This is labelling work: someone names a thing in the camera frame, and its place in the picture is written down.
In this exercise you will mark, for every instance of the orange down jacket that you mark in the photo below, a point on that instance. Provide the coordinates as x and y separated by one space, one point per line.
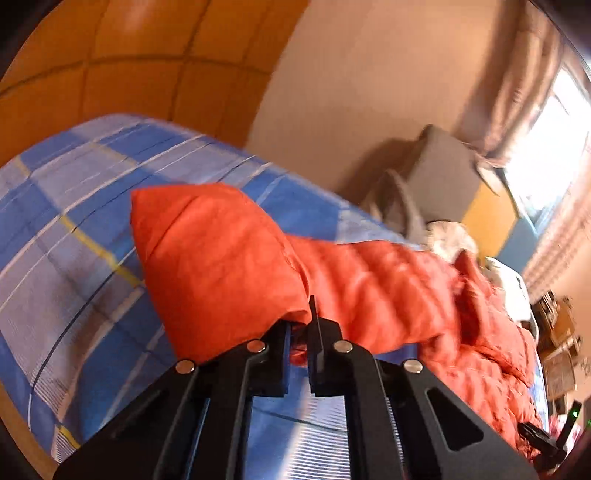
217 258

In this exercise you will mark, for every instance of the blue plaid bed sheet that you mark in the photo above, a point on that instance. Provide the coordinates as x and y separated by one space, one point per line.
69 277

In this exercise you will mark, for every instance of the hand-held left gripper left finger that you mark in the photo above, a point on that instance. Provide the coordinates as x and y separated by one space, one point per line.
285 357

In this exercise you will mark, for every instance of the bright window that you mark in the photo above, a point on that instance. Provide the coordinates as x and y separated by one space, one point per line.
549 138

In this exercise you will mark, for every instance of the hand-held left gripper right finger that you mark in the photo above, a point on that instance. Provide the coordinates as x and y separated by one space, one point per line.
318 360

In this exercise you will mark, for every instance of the white printed pillow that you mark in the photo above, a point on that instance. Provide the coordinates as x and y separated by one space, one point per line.
510 286

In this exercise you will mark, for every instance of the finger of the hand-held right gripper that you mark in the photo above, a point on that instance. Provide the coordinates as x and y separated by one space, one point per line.
535 438

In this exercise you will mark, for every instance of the grey yellow blue padded headboard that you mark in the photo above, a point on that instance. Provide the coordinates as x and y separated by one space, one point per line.
443 184

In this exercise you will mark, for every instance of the beige curtain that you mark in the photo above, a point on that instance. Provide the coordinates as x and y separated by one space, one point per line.
521 92
563 244

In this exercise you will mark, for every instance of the grey cloth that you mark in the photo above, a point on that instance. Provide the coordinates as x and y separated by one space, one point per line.
399 207

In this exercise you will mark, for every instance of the wooden shelf with items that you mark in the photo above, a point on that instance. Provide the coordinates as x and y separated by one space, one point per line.
556 332

